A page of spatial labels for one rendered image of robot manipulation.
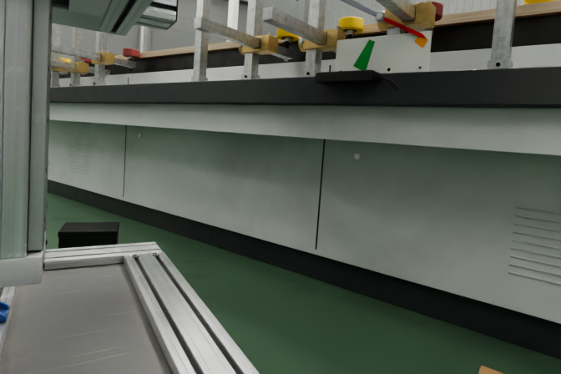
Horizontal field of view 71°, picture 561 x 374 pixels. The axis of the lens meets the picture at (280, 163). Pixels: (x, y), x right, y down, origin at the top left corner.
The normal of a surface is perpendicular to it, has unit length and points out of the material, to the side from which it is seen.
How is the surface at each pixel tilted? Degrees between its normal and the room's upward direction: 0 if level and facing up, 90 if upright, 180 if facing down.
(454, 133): 90
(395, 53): 90
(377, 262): 90
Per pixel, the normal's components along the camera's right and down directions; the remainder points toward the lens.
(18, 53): 0.49, 0.10
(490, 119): -0.61, 0.01
